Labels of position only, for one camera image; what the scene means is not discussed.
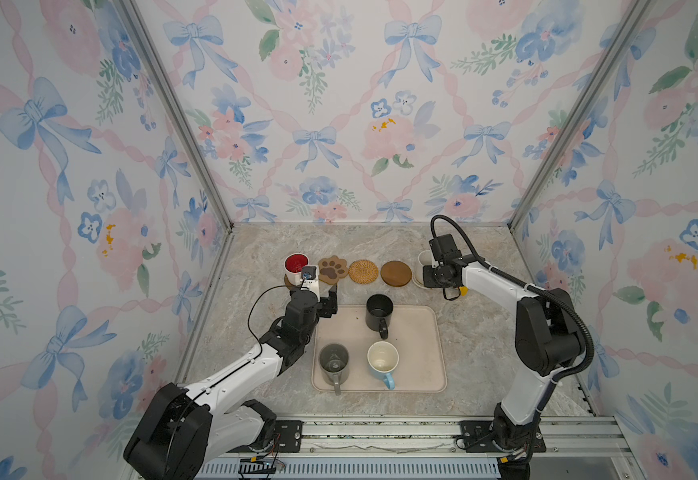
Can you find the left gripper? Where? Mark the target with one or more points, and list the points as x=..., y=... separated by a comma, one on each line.
x=328, y=305

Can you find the grey glass mug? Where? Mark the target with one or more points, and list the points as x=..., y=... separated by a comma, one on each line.
x=333, y=361

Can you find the woven rattan round coaster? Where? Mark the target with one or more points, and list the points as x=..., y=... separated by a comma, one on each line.
x=363, y=272

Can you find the beige serving tray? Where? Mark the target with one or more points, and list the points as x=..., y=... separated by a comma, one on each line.
x=413, y=332

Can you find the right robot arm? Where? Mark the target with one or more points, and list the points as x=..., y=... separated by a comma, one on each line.
x=551, y=341

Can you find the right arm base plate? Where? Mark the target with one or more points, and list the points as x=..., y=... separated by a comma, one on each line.
x=475, y=435

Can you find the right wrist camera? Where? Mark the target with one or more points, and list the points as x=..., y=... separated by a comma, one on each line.
x=444, y=249

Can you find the black mug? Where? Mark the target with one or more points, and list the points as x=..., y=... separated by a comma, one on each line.
x=379, y=309

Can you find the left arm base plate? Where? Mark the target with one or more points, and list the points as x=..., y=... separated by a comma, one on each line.
x=283, y=436

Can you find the white mug blue handle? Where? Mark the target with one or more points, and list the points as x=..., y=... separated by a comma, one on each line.
x=383, y=359

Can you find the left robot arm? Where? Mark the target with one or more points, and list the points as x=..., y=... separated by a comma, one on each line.
x=185, y=427

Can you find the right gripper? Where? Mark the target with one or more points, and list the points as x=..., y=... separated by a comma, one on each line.
x=427, y=278

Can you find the cream white mug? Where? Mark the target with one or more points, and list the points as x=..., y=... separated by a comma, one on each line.
x=425, y=258

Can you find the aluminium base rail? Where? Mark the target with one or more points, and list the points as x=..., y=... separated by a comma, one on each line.
x=388, y=447

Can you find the plain round wooden coaster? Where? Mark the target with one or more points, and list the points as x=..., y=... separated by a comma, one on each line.
x=396, y=273

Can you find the aluminium frame post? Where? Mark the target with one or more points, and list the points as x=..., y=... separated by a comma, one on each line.
x=623, y=36
x=144, y=45

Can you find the cork paw print coaster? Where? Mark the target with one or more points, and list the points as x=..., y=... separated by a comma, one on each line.
x=332, y=269

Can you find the aluminium frame post left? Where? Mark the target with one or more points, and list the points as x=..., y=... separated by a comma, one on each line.
x=144, y=45

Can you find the white mug red inside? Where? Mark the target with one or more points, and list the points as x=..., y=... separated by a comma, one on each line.
x=294, y=265

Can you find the dark glossy wooden round coaster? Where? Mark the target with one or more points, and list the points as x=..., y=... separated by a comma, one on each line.
x=292, y=285

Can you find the aluminium frame post right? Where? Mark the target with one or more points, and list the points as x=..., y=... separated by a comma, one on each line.
x=623, y=36

